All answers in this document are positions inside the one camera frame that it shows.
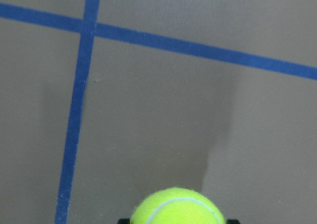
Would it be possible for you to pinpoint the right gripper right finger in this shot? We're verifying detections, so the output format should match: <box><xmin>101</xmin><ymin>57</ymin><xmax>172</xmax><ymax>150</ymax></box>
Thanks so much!
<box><xmin>226</xmin><ymin>219</ymin><xmax>241</xmax><ymax>224</ymax></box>

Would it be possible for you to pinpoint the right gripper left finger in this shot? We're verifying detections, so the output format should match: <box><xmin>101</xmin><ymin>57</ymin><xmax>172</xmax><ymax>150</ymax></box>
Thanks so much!
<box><xmin>117</xmin><ymin>218</ymin><xmax>130</xmax><ymax>224</ymax></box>

